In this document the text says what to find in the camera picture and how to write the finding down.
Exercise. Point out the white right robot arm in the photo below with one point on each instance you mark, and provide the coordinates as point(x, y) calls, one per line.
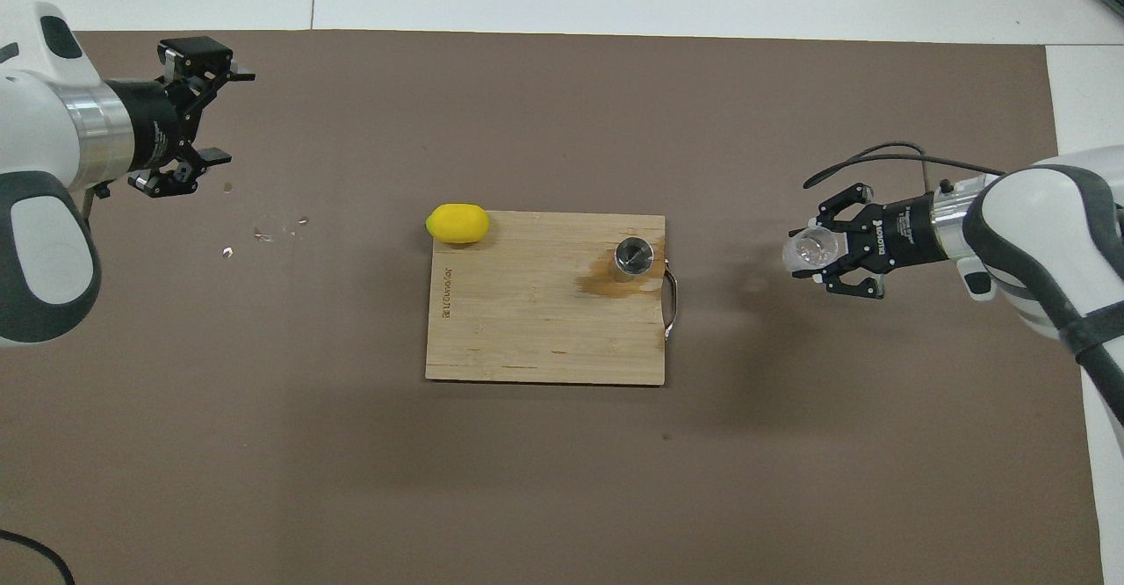
point(1045, 234)

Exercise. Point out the wooden cutting board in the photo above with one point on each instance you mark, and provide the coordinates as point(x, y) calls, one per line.
point(527, 321)

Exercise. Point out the brown table mat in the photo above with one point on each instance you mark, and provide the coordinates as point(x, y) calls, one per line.
point(527, 480)

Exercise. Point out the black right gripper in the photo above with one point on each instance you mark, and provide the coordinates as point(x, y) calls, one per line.
point(904, 234)

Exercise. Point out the clear glass cup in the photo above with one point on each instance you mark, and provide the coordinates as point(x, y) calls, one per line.
point(812, 249)

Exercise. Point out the yellow lemon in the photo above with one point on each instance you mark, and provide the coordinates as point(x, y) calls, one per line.
point(457, 223)

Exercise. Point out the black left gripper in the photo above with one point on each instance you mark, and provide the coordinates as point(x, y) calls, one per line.
point(149, 128)

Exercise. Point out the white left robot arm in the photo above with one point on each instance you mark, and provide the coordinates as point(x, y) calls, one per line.
point(44, 242)

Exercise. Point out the steel jigger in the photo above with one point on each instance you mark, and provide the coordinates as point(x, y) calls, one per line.
point(633, 258)

